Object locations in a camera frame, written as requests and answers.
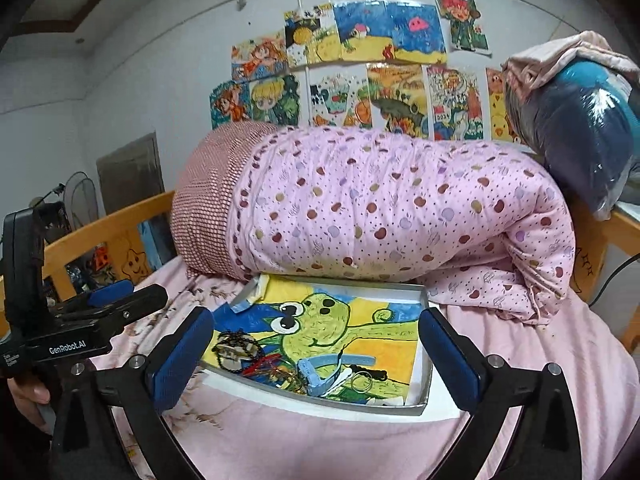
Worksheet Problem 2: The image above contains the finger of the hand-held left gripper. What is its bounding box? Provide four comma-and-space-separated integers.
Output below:
85, 280, 136, 307
52, 284, 169, 334

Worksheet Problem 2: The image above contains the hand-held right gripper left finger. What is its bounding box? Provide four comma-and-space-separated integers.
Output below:
50, 306, 216, 480

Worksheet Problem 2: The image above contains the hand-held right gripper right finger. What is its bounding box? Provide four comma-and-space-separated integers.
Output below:
419, 306, 596, 480

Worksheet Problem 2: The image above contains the grey cardboard box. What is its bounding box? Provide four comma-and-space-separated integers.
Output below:
200, 275, 435, 417

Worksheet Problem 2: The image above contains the black bead necklace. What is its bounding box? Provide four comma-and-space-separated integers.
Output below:
216, 331, 268, 375

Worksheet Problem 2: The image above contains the red cord bracelet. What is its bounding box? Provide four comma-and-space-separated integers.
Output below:
241, 352, 283, 377

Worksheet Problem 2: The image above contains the person's left hand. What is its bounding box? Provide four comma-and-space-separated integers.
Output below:
6, 370, 56, 437

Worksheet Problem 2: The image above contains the white blue folded paper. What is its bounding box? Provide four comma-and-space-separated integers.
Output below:
231, 276, 273, 313

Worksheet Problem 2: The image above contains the grey electric fan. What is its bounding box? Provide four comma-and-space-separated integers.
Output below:
62, 171, 104, 221

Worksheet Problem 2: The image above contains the frog drawing paper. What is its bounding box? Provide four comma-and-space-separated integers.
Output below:
212, 280, 423, 403

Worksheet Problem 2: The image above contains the grey metal panel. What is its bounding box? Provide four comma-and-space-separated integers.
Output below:
96, 132, 166, 202

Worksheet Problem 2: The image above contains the red checked pillow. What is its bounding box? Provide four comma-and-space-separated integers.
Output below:
170, 121, 278, 281

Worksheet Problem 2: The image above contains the blue watch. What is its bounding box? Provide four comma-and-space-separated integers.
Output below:
297, 351, 377, 400

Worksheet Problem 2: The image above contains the pink bed sheet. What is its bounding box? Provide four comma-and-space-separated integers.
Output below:
90, 255, 640, 480

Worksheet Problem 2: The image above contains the pink dotted quilt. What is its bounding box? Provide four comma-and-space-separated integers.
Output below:
227, 127, 576, 328

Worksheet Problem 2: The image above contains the blue bundle in plastic bag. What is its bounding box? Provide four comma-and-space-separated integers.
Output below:
505, 57, 640, 221

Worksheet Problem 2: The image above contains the pink folded cloth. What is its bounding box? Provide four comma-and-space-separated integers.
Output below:
502, 31, 640, 106

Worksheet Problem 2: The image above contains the wooden bed frame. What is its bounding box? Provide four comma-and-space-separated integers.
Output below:
42, 190, 640, 356

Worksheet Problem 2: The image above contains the black cable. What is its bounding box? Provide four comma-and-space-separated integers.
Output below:
589, 252, 640, 307

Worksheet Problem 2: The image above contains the group of wall drawings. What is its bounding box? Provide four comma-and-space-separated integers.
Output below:
209, 0, 523, 143

